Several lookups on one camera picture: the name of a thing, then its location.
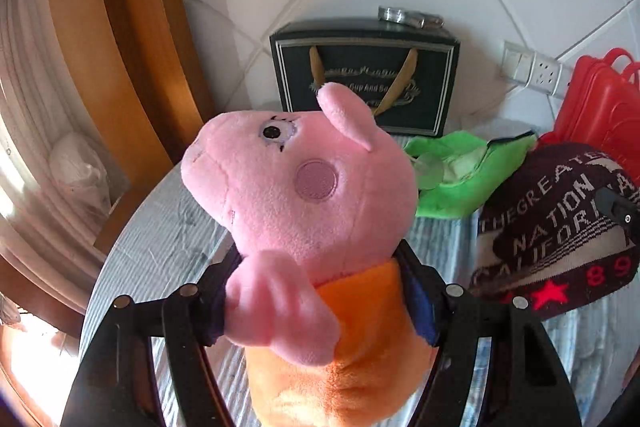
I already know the white wall switch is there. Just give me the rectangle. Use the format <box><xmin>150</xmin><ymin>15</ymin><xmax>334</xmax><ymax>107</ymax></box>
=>
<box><xmin>500</xmin><ymin>39</ymin><xmax>535</xmax><ymax>85</ymax></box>

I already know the orange pig plush toy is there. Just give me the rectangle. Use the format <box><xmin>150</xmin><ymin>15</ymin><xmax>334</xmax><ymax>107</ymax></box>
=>
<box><xmin>181</xmin><ymin>82</ymin><xmax>441</xmax><ymax>427</ymax></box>

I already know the small silver metal item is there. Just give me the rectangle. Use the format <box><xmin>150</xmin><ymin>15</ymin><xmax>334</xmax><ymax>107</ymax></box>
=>
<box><xmin>377</xmin><ymin>6</ymin><xmax>445</xmax><ymax>29</ymax></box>

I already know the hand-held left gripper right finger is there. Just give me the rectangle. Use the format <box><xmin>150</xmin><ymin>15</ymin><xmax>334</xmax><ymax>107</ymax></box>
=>
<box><xmin>395</xmin><ymin>243</ymin><xmax>583</xmax><ymax>427</ymax></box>

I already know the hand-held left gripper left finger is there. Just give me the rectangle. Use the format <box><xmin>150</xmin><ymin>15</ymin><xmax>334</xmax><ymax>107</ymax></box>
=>
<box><xmin>60</xmin><ymin>252</ymin><xmax>241</xmax><ymax>427</ymax></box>

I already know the white curtain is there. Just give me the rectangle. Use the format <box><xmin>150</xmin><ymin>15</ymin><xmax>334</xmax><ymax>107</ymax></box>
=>
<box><xmin>0</xmin><ymin>0</ymin><xmax>108</xmax><ymax>298</ymax></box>

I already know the wooden headboard frame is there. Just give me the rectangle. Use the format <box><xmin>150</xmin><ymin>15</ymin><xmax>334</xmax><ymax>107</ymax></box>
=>
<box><xmin>45</xmin><ymin>0</ymin><xmax>226</xmax><ymax>168</ymax></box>

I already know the green plush hat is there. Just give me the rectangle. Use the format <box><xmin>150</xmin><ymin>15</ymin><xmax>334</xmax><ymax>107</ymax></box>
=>
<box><xmin>402</xmin><ymin>130</ymin><xmax>538</xmax><ymax>219</ymax></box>

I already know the dark knit hat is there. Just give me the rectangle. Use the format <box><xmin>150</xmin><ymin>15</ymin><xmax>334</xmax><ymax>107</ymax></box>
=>
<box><xmin>470</xmin><ymin>143</ymin><xmax>640</xmax><ymax>320</ymax></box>

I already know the white plastic bag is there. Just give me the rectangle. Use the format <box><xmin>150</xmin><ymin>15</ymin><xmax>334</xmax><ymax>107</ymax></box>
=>
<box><xmin>49</xmin><ymin>131</ymin><xmax>112</xmax><ymax>218</ymax></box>

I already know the white wall socket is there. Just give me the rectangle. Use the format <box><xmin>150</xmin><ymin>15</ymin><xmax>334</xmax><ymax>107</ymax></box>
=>
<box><xmin>527</xmin><ymin>52</ymin><xmax>561</xmax><ymax>96</ymax></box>

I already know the red toy suitcase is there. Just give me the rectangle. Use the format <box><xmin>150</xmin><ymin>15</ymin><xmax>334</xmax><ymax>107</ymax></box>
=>
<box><xmin>539</xmin><ymin>48</ymin><xmax>640</xmax><ymax>188</ymax></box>

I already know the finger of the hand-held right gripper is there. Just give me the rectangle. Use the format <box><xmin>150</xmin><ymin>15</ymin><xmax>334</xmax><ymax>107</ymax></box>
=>
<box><xmin>596</xmin><ymin>187</ymin><xmax>640</xmax><ymax>228</ymax></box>

